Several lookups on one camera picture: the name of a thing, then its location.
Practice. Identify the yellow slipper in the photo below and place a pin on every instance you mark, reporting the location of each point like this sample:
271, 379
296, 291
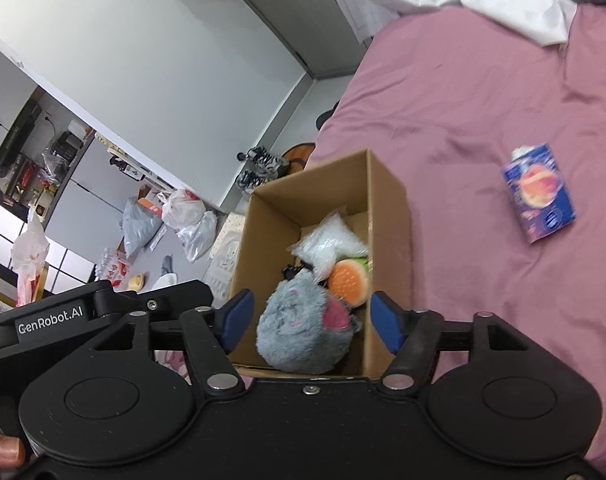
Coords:
138, 281

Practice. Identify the red and white bag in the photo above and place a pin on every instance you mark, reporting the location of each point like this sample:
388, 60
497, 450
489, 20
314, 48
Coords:
30, 260

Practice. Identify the clear bag of white pellets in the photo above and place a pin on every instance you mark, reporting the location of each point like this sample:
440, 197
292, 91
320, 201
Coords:
328, 245

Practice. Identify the orange box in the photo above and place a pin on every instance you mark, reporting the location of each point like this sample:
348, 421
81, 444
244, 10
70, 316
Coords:
149, 204

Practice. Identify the grey door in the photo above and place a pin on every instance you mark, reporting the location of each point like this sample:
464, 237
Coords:
293, 10

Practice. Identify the person's left hand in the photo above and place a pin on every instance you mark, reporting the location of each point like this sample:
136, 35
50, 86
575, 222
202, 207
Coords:
3, 452

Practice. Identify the clear plastic bag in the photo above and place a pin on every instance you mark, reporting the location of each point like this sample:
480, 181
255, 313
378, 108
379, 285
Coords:
198, 237

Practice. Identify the grey plastic bag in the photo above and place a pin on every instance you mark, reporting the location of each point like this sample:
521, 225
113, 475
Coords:
140, 230

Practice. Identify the pack of water bottles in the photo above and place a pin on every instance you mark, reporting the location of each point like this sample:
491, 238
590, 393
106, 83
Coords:
113, 266

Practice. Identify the black kitchen appliance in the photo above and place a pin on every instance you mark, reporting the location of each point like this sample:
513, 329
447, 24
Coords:
65, 146

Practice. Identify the burger plush toy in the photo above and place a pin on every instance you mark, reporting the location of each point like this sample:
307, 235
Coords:
345, 281

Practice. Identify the white foam tray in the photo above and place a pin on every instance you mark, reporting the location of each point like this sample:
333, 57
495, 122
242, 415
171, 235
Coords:
225, 255

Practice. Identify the grey plush toy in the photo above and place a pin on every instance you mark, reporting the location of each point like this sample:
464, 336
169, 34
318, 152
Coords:
288, 332

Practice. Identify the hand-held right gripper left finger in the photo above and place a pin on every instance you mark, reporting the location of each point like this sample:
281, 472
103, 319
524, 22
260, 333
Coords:
237, 317

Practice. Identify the pink bed sheet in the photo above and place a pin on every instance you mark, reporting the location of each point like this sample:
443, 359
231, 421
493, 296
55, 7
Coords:
483, 110

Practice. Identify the grey slipper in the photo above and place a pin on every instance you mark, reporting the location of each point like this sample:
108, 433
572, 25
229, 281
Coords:
167, 265

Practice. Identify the blue snack packet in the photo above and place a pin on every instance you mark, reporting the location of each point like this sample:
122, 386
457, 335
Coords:
538, 195

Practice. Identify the brown cardboard box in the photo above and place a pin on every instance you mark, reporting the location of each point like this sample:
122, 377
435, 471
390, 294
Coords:
388, 210

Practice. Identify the grey sneaker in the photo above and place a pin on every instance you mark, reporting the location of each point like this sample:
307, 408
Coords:
249, 180
268, 162

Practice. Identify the white red-printed plastic bag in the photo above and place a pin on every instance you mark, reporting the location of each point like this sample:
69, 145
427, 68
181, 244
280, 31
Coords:
183, 207

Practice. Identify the orange stool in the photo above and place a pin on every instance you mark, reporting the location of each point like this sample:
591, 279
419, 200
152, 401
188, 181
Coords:
299, 154

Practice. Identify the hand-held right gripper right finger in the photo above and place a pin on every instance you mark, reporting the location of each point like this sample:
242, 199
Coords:
385, 320

